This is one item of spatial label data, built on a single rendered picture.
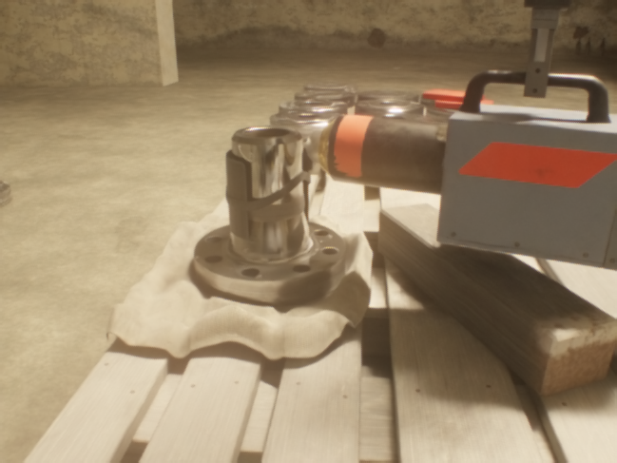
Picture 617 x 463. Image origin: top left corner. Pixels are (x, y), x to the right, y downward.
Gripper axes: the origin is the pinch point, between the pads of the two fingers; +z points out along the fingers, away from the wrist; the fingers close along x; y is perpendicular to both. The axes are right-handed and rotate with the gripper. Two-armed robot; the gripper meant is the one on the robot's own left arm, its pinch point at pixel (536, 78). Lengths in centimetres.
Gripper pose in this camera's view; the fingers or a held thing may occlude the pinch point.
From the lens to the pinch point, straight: 72.7
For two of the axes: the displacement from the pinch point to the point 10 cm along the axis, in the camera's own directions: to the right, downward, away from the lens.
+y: -9.1, -1.6, 3.7
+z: 0.0, 9.2, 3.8
